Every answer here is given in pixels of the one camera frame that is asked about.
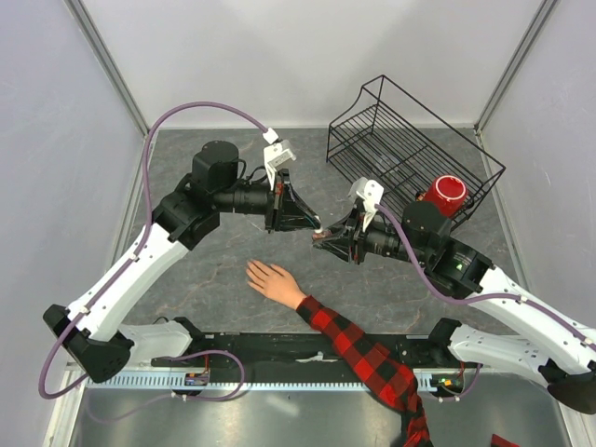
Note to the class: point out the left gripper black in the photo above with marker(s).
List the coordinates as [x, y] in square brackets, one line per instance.
[284, 196]

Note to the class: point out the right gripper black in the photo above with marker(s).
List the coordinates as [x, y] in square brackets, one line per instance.
[341, 244]

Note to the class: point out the glitter red nail polish bottle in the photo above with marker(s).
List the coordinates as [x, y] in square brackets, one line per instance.
[321, 235]

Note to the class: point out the red plaid sleeve forearm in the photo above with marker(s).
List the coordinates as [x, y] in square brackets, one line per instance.
[392, 382]

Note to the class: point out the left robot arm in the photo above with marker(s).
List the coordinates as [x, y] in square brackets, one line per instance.
[92, 329]

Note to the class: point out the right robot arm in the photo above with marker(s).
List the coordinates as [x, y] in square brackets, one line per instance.
[548, 348]

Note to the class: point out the red mug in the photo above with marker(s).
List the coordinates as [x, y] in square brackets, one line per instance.
[448, 193]

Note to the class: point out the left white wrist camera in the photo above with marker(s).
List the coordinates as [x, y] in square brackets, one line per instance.
[276, 157]

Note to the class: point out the black wire rack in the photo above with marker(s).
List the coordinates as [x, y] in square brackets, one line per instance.
[389, 136]

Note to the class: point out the white slotted cable duct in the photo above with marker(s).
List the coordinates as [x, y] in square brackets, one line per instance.
[307, 377]

